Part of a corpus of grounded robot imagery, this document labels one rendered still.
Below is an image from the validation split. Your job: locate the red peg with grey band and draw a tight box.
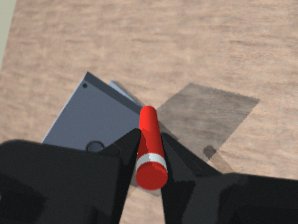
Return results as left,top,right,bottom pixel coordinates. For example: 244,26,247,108
136,106,168,190

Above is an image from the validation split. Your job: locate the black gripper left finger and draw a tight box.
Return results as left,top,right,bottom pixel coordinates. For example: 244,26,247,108
0,128,141,224

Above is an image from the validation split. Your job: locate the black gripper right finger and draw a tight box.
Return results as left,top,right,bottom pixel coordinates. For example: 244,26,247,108
160,133,298,224

